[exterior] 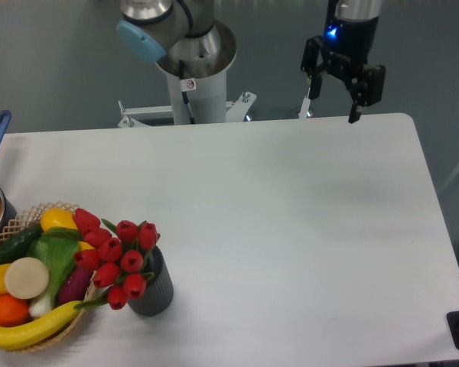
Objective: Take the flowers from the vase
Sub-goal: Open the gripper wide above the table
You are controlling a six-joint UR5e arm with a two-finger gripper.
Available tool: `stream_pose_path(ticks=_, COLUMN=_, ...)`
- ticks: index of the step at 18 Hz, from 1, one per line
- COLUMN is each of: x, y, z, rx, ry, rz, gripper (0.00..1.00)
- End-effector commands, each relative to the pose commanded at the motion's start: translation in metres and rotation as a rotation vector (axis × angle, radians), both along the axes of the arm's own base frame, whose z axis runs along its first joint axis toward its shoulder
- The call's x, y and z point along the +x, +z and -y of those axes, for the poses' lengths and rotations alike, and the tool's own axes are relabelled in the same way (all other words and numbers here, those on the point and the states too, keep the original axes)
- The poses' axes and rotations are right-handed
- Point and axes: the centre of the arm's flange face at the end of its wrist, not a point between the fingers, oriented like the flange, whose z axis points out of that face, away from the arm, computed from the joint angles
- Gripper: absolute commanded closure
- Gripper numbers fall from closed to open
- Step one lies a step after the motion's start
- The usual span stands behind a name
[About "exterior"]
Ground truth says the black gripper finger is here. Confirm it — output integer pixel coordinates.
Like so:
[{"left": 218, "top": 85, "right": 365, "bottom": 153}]
[
  {"left": 348, "top": 65, "right": 386, "bottom": 123},
  {"left": 300, "top": 36, "right": 327, "bottom": 100}
]

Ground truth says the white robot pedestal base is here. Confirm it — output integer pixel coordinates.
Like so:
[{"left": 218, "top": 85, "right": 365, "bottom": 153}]
[{"left": 118, "top": 67, "right": 257, "bottom": 128}]

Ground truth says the orange fruit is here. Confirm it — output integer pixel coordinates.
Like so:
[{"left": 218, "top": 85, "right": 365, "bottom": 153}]
[{"left": 0, "top": 294, "right": 29, "bottom": 327}]

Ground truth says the woven wicker basket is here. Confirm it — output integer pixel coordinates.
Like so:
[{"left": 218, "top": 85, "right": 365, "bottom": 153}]
[{"left": 0, "top": 202, "right": 96, "bottom": 352}]

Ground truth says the red tulip bouquet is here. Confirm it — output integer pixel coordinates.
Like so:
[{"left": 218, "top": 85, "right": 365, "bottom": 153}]
[{"left": 72, "top": 209, "right": 160, "bottom": 310}]

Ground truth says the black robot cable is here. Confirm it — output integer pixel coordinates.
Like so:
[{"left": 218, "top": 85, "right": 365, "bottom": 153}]
[{"left": 177, "top": 60, "right": 197, "bottom": 125}]

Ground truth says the yellow banana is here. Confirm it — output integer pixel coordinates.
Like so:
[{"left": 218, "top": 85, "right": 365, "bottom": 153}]
[{"left": 0, "top": 300, "right": 80, "bottom": 351}]

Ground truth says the dark grey ribbed vase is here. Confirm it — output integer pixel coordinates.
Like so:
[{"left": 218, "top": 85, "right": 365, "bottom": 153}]
[{"left": 127, "top": 246, "right": 174, "bottom": 317}]

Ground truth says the purple eggplant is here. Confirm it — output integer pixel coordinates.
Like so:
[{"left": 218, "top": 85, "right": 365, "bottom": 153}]
[{"left": 57, "top": 267, "right": 93, "bottom": 305}]

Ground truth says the yellow lemon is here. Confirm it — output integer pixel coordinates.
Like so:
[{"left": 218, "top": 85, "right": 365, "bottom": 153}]
[{"left": 40, "top": 207, "right": 77, "bottom": 232}]

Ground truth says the green bok choy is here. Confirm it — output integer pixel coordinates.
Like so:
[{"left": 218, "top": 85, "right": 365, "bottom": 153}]
[{"left": 28, "top": 227, "right": 81, "bottom": 319}]

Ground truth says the dark green cucumber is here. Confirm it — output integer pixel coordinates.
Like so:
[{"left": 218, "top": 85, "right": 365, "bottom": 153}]
[{"left": 0, "top": 223, "right": 43, "bottom": 265}]

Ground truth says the beige round disc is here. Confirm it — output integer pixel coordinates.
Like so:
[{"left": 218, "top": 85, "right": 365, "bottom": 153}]
[{"left": 4, "top": 257, "right": 49, "bottom": 300}]

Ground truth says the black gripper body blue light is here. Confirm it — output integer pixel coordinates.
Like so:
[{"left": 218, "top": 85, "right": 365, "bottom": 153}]
[{"left": 323, "top": 0, "right": 379, "bottom": 79}]

